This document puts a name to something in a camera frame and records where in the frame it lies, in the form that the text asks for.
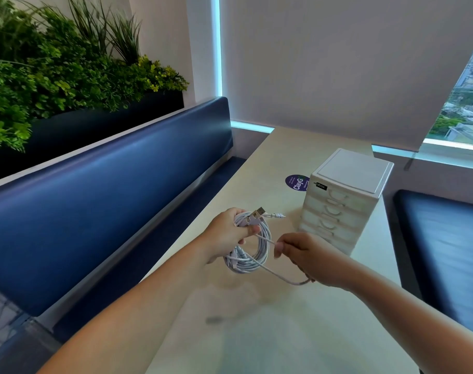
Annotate person's right hand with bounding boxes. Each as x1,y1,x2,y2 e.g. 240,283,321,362
274,232,358,291

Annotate person's left hand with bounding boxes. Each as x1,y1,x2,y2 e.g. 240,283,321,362
199,208,261,265

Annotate single thin white cable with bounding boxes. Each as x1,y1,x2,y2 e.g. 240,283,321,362
236,233,316,287

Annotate white mini drawer cabinet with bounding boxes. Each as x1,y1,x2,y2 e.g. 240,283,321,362
298,148,395,256

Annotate person's left forearm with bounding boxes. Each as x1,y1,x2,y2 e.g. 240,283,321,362
37,241,212,374

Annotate person's right forearm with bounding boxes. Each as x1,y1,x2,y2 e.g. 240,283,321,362
345,264,473,374

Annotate black planter box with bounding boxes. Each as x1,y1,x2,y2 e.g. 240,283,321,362
0,90,185,184

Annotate round purple sticker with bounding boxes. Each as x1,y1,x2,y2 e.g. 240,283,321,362
285,174,311,193

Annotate white table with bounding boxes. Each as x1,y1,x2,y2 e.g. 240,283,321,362
144,127,419,374

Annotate blue padded bench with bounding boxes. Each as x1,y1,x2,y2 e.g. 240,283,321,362
393,189,473,340
0,96,247,374

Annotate white roller blind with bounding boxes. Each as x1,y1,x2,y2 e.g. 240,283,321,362
219,0,473,152

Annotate glass window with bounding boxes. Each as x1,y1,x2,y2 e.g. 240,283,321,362
425,31,473,147

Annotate green leafy plants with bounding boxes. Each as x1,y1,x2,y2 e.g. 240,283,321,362
0,0,190,152

